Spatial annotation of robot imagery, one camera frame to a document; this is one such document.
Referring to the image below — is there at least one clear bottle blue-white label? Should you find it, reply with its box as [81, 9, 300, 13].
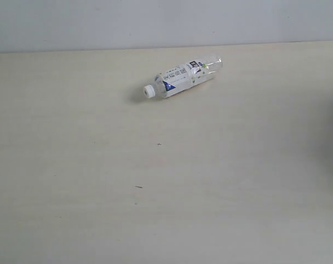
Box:
[143, 55, 223, 98]

